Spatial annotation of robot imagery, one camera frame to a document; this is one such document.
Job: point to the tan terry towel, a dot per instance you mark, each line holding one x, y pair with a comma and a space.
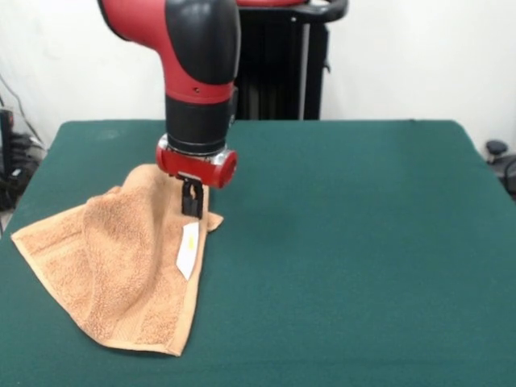
121, 262

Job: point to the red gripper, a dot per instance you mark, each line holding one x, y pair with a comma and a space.
201, 167

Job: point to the dark green table cloth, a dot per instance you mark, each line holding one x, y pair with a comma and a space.
363, 242

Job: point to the red robot base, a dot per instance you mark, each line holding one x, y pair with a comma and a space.
270, 2

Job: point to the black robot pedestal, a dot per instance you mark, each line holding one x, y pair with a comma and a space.
282, 80

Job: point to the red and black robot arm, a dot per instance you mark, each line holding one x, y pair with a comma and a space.
193, 60

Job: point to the black box with red light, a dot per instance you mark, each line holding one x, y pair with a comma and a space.
6, 137

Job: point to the black chair base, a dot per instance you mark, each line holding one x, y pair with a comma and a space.
496, 147

